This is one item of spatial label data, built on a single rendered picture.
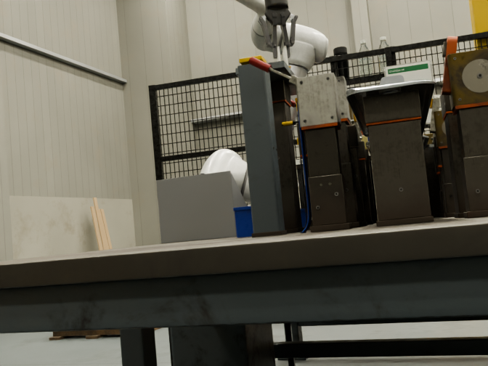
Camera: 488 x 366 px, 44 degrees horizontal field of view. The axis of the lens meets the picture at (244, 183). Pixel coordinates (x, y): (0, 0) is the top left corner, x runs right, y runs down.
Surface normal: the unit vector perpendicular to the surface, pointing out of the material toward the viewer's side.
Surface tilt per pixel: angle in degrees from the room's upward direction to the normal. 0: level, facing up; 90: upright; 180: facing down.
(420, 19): 90
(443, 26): 90
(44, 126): 90
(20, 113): 90
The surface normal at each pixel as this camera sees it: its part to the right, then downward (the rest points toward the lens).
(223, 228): -0.36, -0.04
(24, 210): 0.93, -0.11
